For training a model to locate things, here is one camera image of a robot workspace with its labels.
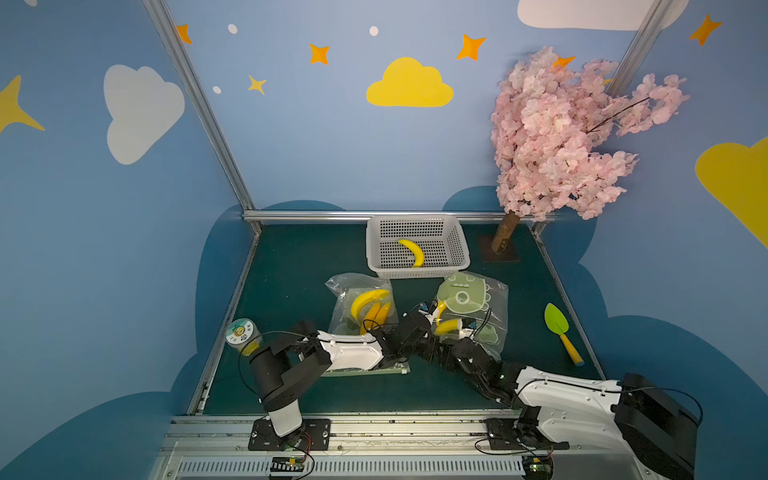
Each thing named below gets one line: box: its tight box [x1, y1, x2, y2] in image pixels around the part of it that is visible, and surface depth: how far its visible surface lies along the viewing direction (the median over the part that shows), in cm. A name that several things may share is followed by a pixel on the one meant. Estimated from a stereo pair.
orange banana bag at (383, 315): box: [376, 302, 391, 326], surface depth 96 cm
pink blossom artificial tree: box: [491, 47, 690, 252], surface depth 72 cm
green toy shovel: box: [544, 302, 585, 367], surface depth 97 cm
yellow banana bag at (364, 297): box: [350, 289, 391, 321], surface depth 96 cm
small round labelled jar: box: [225, 318, 262, 350], surface depth 86 cm
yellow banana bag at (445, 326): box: [435, 319, 459, 335], surface depth 94 cm
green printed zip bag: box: [432, 271, 509, 361], surface depth 96 cm
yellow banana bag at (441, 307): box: [436, 301, 447, 326], surface depth 97 cm
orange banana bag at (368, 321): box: [360, 302, 381, 335], surface depth 95 cm
